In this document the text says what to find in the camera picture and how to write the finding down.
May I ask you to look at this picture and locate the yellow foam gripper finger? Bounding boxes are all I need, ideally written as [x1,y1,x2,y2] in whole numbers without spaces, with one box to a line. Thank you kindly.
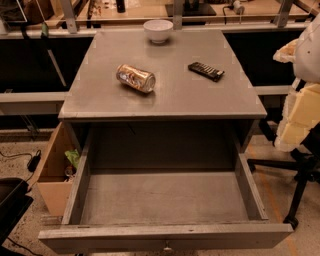
[273,39,298,63]
[274,83,320,152]

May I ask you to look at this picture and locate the green crumpled bag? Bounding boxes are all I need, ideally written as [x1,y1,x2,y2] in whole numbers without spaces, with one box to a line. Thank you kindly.
[65,149,80,169]

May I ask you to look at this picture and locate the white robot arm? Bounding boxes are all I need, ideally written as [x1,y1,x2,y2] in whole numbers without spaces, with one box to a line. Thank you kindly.
[273,15,320,152]

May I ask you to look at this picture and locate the white ceramic bowl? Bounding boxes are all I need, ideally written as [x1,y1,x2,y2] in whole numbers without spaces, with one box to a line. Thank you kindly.
[143,19,173,43]

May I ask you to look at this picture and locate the orange soda can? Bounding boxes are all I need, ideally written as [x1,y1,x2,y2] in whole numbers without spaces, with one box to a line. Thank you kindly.
[116,64,156,94]

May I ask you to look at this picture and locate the grey open drawer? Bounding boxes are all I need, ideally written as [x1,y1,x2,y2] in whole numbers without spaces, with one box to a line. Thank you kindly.
[39,123,292,254]

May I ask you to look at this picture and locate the cardboard box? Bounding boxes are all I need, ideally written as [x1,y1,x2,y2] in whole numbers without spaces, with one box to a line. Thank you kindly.
[29,122,79,216]

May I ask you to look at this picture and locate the black power adapter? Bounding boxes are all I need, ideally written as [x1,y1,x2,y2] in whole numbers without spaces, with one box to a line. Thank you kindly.
[27,150,41,172]

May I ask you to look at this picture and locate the black bin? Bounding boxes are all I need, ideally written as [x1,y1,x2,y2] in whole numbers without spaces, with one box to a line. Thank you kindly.
[0,178,33,244]

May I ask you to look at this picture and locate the grey cabinet table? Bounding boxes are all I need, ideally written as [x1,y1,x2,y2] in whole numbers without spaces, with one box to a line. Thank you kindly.
[59,30,266,171]

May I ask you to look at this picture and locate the dark snack bar wrapper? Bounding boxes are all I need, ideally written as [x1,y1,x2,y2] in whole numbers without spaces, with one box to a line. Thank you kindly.
[188,62,224,82]

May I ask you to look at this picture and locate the black office chair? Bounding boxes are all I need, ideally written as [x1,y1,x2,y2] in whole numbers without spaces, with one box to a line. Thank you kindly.
[247,124,320,229]

